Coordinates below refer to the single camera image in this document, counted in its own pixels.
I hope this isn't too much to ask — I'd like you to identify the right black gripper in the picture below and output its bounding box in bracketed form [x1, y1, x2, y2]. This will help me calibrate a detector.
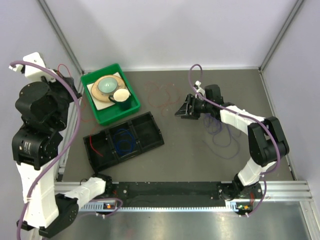
[174, 94, 213, 120]

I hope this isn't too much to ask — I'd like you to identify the red thin wire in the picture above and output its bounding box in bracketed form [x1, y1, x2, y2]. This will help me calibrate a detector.
[56, 63, 183, 158]

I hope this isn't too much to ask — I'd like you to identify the black two-compartment tray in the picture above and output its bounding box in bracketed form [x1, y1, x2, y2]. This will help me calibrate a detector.
[83, 111, 165, 173]

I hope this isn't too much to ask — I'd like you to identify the blue thin wire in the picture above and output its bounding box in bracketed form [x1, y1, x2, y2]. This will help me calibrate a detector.
[111, 128, 137, 157]

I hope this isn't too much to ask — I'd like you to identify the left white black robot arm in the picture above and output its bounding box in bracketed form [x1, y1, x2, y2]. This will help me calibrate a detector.
[12, 75, 114, 239]

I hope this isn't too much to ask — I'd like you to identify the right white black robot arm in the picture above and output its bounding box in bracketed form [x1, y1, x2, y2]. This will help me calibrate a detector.
[175, 81, 290, 200]

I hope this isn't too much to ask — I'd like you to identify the white square board in bin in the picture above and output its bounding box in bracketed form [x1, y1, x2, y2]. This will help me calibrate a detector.
[86, 72, 129, 111]

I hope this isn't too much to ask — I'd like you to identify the teal glass bowl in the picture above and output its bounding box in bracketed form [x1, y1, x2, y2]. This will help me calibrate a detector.
[97, 77, 118, 94]

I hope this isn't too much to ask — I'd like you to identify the green plastic bin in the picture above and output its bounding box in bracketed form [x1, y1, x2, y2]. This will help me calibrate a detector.
[80, 63, 141, 126]

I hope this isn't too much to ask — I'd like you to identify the black mug with beige inside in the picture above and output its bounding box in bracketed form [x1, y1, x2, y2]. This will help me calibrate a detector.
[108, 88, 131, 111]

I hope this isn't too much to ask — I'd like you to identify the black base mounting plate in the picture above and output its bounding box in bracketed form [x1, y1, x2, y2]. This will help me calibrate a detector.
[105, 181, 262, 208]

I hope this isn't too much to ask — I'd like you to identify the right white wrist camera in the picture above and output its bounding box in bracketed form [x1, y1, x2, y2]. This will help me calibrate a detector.
[193, 80, 206, 97]

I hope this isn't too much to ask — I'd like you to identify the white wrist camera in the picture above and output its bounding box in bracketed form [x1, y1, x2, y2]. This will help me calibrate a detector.
[8, 52, 56, 83]
[193, 80, 206, 97]

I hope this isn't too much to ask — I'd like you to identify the purple thin wire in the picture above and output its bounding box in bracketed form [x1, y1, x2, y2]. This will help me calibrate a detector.
[201, 112, 243, 160]

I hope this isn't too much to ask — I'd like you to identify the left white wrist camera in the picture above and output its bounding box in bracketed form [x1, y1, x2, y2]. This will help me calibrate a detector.
[8, 52, 56, 83]

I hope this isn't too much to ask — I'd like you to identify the left aluminium corner post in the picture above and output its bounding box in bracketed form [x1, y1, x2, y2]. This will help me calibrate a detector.
[36, 0, 84, 75]

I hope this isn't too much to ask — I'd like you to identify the aluminium corner post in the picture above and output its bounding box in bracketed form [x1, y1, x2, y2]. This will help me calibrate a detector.
[36, 0, 84, 75]
[258, 0, 305, 74]

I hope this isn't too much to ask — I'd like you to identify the white slotted cable duct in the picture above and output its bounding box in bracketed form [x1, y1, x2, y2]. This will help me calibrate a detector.
[78, 201, 253, 212]

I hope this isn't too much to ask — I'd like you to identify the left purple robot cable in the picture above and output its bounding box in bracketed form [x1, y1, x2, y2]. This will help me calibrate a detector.
[8, 60, 124, 240]

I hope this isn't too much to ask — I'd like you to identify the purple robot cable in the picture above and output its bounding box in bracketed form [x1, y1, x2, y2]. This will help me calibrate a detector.
[8, 60, 124, 240]
[187, 63, 281, 218]

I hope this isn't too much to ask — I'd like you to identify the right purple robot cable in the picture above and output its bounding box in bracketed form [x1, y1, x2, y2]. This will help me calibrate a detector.
[187, 63, 281, 218]

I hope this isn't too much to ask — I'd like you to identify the aluminium frame rail front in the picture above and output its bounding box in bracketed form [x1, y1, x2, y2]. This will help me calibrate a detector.
[54, 180, 313, 202]

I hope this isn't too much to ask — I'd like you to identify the right aluminium corner post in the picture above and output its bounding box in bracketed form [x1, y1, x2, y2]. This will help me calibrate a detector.
[258, 0, 305, 74]

